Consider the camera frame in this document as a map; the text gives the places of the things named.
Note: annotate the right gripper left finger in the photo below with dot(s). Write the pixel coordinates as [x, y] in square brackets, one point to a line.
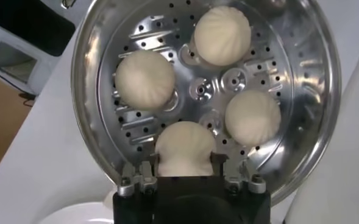
[147, 182]

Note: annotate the white and black robot body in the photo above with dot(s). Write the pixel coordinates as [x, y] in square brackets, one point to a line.
[48, 70]

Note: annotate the white steamed baozi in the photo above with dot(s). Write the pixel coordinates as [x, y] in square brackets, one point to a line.
[144, 79]
[185, 146]
[252, 117]
[222, 35]

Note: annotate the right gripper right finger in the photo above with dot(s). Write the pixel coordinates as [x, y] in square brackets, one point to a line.
[232, 181]

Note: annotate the white round plate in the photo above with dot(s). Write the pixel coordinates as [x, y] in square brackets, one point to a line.
[75, 216]

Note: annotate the stainless steel steamer basket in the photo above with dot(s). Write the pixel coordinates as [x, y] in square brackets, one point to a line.
[307, 91]

